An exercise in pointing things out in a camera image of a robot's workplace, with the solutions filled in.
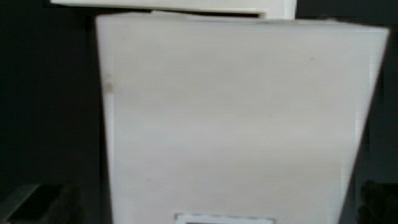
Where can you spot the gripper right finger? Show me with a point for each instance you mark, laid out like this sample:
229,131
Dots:
378,209

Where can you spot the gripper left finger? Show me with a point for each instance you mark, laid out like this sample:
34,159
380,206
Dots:
43,204

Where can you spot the white cabinet top block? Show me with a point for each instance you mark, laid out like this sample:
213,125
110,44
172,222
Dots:
236,97

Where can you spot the white cabinet body box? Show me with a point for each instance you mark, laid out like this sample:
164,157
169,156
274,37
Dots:
274,9

